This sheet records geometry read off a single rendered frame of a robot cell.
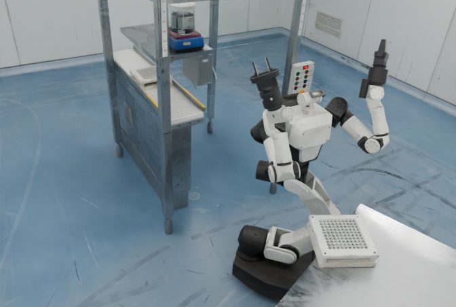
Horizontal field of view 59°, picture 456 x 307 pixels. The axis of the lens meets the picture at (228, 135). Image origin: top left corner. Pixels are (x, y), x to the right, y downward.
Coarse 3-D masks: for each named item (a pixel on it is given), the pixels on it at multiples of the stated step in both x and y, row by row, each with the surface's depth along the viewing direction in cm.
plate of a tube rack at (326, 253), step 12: (312, 216) 185; (324, 216) 186; (336, 216) 186; (348, 216) 187; (312, 228) 180; (348, 228) 180; (360, 228) 180; (324, 240) 173; (372, 240) 174; (324, 252) 167; (336, 252) 168; (348, 252) 168; (360, 252) 168; (372, 252) 169
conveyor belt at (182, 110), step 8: (120, 56) 344; (128, 56) 345; (136, 56) 346; (120, 64) 330; (128, 64) 331; (136, 64) 332; (144, 64) 333; (128, 72) 317; (176, 88) 297; (152, 96) 284; (176, 96) 286; (184, 96) 286; (176, 104) 276; (184, 104) 277; (192, 104) 277; (176, 112) 266; (184, 112) 267; (192, 112) 268; (200, 112) 268; (176, 120) 260; (184, 120) 262; (192, 120) 266
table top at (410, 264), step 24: (360, 216) 198; (384, 216) 198; (384, 240) 184; (408, 240) 185; (432, 240) 186; (312, 264) 171; (384, 264) 173; (408, 264) 173; (432, 264) 174; (312, 288) 160; (336, 288) 161; (360, 288) 162; (384, 288) 162; (408, 288) 163; (432, 288) 164
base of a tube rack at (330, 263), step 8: (312, 232) 183; (312, 240) 180; (320, 256) 171; (320, 264) 168; (328, 264) 169; (336, 264) 169; (344, 264) 169; (352, 264) 169; (360, 264) 170; (368, 264) 170; (376, 264) 170
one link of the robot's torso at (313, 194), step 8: (312, 176) 232; (288, 184) 220; (296, 184) 219; (304, 184) 219; (312, 184) 227; (320, 184) 231; (296, 192) 222; (304, 192) 220; (312, 192) 220; (320, 192) 233; (304, 200) 224; (312, 200) 224; (320, 200) 223; (328, 200) 234; (312, 208) 228; (320, 208) 227; (328, 208) 226; (336, 208) 235
